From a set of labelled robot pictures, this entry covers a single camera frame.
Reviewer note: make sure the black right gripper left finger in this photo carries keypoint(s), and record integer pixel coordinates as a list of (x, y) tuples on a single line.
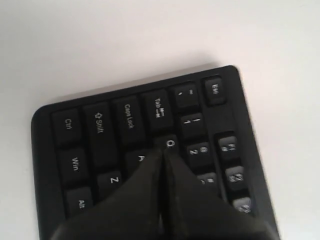
[(130, 213)]

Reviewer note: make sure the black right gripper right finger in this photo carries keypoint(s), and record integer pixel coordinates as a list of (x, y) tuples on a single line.
[(191, 211)]

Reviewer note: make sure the black Acer keyboard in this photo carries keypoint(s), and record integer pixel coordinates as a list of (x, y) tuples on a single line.
[(86, 148)]

